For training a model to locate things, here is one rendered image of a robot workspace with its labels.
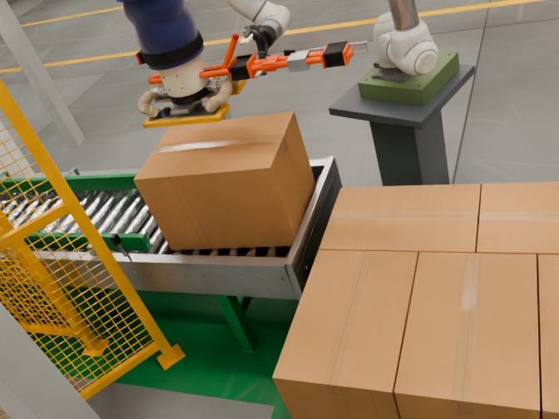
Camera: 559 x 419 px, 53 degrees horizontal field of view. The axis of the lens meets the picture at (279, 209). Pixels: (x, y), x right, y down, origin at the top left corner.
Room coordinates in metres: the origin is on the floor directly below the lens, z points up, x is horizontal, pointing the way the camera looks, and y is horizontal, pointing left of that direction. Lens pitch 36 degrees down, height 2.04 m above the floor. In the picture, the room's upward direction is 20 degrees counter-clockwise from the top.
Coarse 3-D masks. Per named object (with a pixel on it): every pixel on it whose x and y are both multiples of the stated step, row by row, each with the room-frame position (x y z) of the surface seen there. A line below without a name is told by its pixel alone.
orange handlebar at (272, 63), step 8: (272, 56) 1.91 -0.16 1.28; (288, 56) 1.87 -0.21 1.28; (312, 56) 1.82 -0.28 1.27; (352, 56) 1.73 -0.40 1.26; (256, 64) 1.92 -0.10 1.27; (264, 64) 1.86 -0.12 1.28; (272, 64) 1.85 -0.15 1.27; (280, 64) 1.84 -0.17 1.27; (200, 72) 2.00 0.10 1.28; (208, 72) 1.98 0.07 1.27; (216, 72) 1.96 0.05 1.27; (224, 72) 1.94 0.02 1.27; (152, 80) 2.10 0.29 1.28; (160, 80) 2.08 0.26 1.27
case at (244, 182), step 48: (192, 144) 2.12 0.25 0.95; (240, 144) 1.98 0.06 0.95; (288, 144) 1.95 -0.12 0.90; (144, 192) 2.00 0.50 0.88; (192, 192) 1.90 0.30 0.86; (240, 192) 1.81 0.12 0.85; (288, 192) 1.81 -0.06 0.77; (192, 240) 1.95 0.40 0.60; (240, 240) 1.85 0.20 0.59; (288, 240) 1.76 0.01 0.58
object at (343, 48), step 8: (328, 48) 1.78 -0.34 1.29; (336, 48) 1.76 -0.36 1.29; (344, 48) 1.73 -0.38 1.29; (320, 56) 1.75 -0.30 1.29; (328, 56) 1.75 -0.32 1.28; (336, 56) 1.73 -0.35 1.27; (344, 56) 1.71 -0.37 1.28; (328, 64) 1.75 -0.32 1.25; (336, 64) 1.73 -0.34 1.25; (344, 64) 1.72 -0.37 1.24
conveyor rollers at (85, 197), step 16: (32, 192) 3.02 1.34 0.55; (48, 192) 2.98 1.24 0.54; (80, 192) 2.82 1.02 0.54; (96, 192) 2.79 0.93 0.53; (128, 192) 2.63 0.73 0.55; (0, 208) 2.99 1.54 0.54; (32, 208) 2.85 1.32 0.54; (48, 208) 2.82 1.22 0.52; (96, 208) 2.63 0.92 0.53; (112, 208) 2.60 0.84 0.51; (128, 208) 2.48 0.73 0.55; (144, 208) 2.43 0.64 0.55; (16, 224) 2.73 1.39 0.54; (48, 224) 2.59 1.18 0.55; (64, 224) 2.54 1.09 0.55; (96, 224) 2.47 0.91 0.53; (112, 224) 2.43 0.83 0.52; (160, 240) 2.15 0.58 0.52; (256, 256) 1.79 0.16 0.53; (272, 256) 1.74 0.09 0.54
